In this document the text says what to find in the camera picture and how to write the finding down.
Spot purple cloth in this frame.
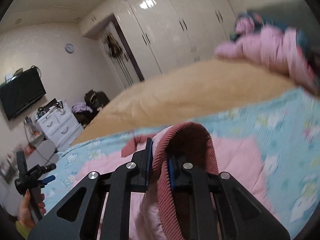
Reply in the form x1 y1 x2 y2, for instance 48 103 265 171
72 102 93 113

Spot white drawer cabinet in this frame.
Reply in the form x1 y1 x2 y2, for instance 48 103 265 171
35 101 84 152

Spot grey headboard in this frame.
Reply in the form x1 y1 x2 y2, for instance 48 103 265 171
247 0 320 47

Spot round wall clock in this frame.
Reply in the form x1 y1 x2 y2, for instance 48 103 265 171
65 43 74 54

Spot dark bag pile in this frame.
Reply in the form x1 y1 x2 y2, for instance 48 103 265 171
73 90 110 128

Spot tan bed cover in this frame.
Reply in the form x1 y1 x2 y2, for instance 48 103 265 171
73 59 295 145

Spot pink quilted jacket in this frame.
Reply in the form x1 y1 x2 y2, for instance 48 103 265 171
74 122 287 239

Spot white bedroom door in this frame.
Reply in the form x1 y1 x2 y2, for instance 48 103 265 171
100 21 140 89

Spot black wall television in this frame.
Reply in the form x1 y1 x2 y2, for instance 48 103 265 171
1 67 46 120

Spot pink floral padded coat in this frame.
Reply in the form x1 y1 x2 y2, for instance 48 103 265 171
214 12 319 96

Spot white glossy wardrobe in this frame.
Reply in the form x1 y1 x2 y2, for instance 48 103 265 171
80 0 236 80

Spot blue cartoon cat blanket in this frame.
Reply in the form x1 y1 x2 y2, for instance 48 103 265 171
43 88 319 238

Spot hanging door ornament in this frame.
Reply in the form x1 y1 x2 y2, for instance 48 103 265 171
103 31 123 59

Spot person left hand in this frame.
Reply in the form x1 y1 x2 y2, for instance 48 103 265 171
18 190 47 229

